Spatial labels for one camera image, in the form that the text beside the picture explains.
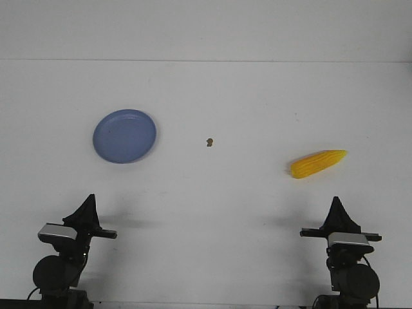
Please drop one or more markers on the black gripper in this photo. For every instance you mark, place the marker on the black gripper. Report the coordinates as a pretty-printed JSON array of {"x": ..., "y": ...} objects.
[
  {"x": 344, "y": 224},
  {"x": 86, "y": 214}
]

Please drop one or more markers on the yellow corn cob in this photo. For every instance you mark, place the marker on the yellow corn cob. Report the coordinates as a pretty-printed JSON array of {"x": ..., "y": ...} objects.
[{"x": 316, "y": 163}]

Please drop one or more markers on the blue round plate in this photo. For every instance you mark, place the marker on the blue round plate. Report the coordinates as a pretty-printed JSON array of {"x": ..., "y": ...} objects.
[{"x": 124, "y": 136}]

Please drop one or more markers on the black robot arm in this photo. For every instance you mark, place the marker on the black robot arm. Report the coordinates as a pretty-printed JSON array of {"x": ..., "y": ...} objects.
[
  {"x": 57, "y": 276},
  {"x": 352, "y": 277}
]

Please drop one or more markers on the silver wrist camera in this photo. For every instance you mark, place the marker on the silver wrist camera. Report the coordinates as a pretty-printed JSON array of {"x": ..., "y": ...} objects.
[
  {"x": 51, "y": 232},
  {"x": 344, "y": 238}
]

